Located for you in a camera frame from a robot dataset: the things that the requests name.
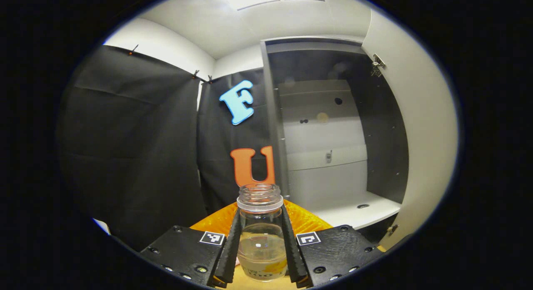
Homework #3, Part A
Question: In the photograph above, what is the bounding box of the clear glass bottle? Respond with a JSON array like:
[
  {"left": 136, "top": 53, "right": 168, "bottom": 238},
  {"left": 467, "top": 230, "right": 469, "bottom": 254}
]
[{"left": 236, "top": 183, "right": 289, "bottom": 282}]

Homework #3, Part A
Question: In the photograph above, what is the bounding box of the dark grey cabinet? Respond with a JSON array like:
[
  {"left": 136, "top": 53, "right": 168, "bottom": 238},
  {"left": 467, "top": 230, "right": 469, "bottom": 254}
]
[{"left": 260, "top": 35, "right": 411, "bottom": 245}]

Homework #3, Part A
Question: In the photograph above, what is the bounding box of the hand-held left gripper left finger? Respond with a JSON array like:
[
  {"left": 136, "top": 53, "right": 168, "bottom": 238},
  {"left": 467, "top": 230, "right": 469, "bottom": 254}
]
[{"left": 139, "top": 201, "right": 243, "bottom": 288}]

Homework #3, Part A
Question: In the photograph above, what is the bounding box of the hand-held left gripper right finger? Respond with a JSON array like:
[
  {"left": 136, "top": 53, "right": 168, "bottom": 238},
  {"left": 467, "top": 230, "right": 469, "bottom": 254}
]
[{"left": 281, "top": 200, "right": 386, "bottom": 288}]

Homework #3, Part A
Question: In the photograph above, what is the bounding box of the white cabinet shelf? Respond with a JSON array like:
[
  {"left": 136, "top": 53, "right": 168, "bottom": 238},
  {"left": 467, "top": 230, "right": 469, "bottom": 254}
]
[{"left": 310, "top": 191, "right": 403, "bottom": 231}]

